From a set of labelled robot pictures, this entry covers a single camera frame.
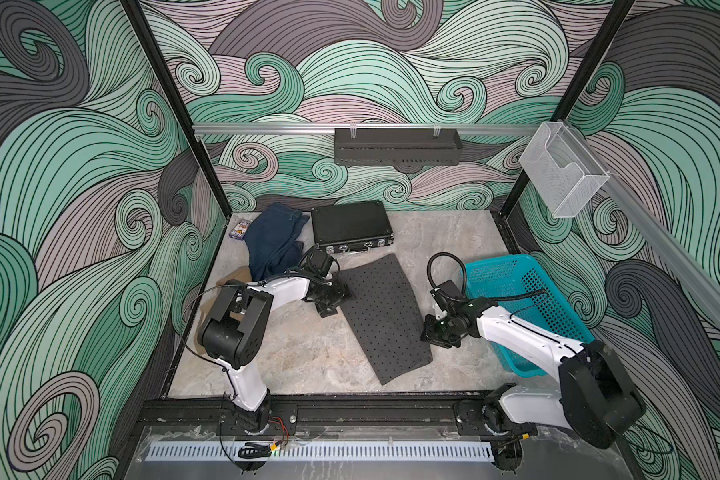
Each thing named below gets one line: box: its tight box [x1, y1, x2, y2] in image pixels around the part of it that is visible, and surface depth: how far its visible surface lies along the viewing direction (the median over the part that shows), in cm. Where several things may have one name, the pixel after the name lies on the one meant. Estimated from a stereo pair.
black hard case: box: [311, 200, 395, 255], surface depth 115 cm
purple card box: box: [229, 219, 252, 241], surface depth 116 cm
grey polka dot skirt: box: [335, 253, 433, 385], surface depth 90 cm
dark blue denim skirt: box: [245, 202, 310, 281], surface depth 111 cm
